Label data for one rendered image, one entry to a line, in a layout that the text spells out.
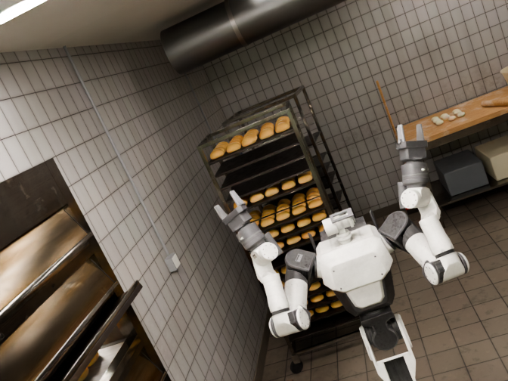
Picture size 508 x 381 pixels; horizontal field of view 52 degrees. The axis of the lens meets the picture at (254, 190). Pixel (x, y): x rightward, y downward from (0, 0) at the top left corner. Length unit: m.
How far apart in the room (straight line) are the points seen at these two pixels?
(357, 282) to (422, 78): 3.90
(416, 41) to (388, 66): 0.36
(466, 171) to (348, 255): 3.34
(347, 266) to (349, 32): 3.87
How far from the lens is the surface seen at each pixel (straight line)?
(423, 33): 5.67
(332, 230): 2.01
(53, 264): 2.20
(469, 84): 5.81
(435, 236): 1.86
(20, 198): 2.25
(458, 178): 5.24
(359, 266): 2.01
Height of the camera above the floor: 2.14
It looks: 13 degrees down
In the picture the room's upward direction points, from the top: 24 degrees counter-clockwise
